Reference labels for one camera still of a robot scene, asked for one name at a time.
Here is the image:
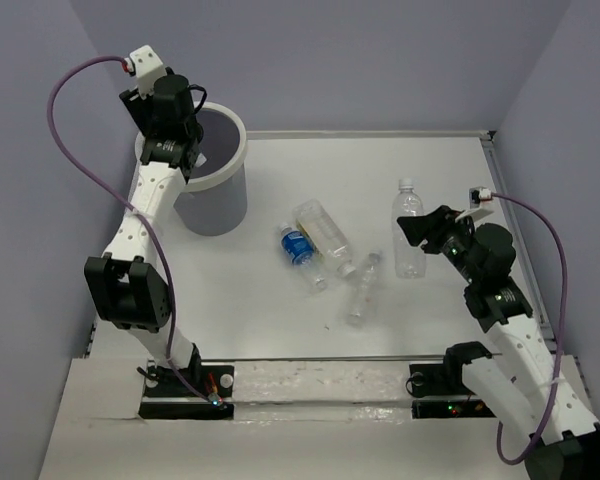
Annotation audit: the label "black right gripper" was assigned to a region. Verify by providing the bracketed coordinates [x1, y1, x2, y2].
[396, 204, 481, 285]

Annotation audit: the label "blue label bottle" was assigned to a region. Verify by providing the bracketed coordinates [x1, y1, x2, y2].
[277, 223, 327, 292]

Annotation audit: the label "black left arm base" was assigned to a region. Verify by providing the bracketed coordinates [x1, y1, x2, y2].
[137, 361, 235, 421]

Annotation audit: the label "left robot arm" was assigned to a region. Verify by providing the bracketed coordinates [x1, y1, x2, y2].
[84, 73, 202, 395]

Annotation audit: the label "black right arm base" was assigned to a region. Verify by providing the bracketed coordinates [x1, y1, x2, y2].
[405, 341, 495, 419]

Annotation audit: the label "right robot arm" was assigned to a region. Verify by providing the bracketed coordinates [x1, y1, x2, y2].
[396, 205, 600, 479]

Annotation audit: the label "white cylindrical waste bin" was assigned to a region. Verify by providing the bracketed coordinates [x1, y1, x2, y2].
[128, 104, 247, 236]

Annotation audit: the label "large clear bottle cream label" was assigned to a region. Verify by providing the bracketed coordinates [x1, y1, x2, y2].
[292, 199, 356, 279]

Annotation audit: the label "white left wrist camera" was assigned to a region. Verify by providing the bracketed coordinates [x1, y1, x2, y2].
[123, 45, 167, 99]

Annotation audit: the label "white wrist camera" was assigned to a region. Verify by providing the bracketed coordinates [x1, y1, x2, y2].
[123, 45, 167, 99]
[455, 187, 494, 223]

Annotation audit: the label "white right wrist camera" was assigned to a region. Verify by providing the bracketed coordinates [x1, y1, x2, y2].
[455, 187, 494, 223]

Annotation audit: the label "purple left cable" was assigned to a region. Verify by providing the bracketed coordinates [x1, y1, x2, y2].
[47, 54, 226, 406]

